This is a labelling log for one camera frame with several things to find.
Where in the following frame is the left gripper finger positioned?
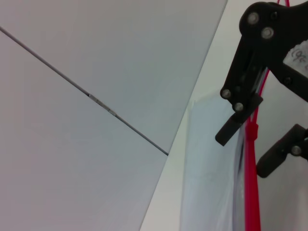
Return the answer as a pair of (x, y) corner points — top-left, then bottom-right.
(256, 123), (308, 179)
(215, 1), (308, 147)

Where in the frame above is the clear document bag red zipper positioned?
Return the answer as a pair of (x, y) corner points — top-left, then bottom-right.
(179, 0), (292, 231)

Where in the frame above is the red zipper slider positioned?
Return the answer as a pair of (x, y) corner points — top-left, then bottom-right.
(245, 122), (259, 140)

